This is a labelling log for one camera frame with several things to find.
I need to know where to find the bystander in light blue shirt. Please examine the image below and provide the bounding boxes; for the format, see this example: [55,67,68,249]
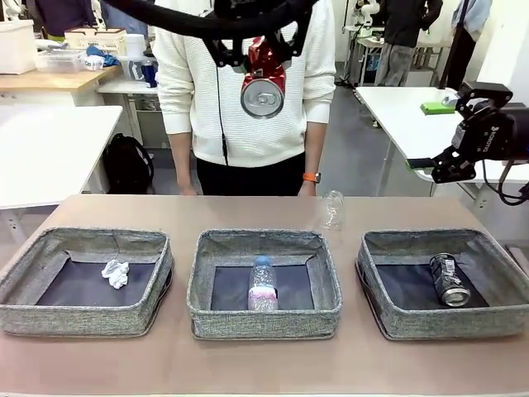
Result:
[444,0,493,92]

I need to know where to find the crushed red soda can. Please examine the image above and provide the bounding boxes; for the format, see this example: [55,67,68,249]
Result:
[241,36,286,121]

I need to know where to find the bystander in dark jacket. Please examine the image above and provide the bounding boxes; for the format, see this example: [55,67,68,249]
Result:
[374,0,443,87]

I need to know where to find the clear plastic basket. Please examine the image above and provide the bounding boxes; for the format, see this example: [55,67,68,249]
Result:
[36,49,85,74]

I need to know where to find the person's left forearm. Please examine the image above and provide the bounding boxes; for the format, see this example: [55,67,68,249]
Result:
[299,122,330,175]

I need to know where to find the blue hanging shirt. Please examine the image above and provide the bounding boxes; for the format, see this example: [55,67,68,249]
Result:
[101,3,136,34]

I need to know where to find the blue drink bottle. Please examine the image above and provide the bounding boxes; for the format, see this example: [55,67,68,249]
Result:
[140,60,159,88]

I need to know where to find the pink label water bottle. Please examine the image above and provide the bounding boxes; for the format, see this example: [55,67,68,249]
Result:
[246,255,279,312]

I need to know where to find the white paper ball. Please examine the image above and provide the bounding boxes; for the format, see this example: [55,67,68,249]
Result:
[101,259,131,289]

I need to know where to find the dark purple hanging jacket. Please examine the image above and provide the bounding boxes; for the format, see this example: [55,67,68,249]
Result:
[35,0,98,36]

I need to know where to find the person's right forearm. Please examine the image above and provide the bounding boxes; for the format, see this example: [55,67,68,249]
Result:
[167,132,195,189]

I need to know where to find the grey fabric basket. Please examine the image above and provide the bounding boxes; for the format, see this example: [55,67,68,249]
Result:
[355,229,529,341]
[186,228,343,341]
[0,226,174,338]

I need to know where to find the person in white sweater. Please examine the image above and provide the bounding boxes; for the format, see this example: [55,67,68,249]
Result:
[152,0,336,198]

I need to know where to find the white background workbench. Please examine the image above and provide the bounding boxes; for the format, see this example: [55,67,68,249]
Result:
[350,24,451,86]

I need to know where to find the white shelf table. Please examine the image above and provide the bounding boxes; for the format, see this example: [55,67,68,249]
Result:
[95,78,166,150]

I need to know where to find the wooden top table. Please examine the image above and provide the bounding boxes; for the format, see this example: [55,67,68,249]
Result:
[0,64,121,108]

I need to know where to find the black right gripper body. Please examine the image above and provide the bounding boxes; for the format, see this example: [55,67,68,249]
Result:
[452,108,529,160]

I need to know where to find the crushed clear plastic bottle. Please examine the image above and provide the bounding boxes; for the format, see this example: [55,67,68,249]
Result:
[321,189,346,231]

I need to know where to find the blue cloth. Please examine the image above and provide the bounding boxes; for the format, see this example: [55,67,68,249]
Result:
[85,44,121,68]

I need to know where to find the black backpack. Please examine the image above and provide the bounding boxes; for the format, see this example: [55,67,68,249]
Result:
[101,132,155,195]

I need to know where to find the cream slatted crate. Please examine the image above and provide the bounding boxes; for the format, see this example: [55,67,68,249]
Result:
[64,26,126,57]

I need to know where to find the white storage box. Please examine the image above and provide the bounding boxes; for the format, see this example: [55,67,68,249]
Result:
[0,19,37,75]

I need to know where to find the large white desk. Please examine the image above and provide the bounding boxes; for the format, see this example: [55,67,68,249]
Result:
[355,86,529,208]

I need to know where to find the crushed blue Pepsi can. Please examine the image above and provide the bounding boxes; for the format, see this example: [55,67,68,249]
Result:
[428,252,472,308]

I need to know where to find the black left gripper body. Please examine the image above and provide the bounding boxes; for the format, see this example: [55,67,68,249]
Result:
[214,0,315,20]

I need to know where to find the clear storage bin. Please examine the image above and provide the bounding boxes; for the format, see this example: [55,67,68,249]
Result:
[117,55,159,82]

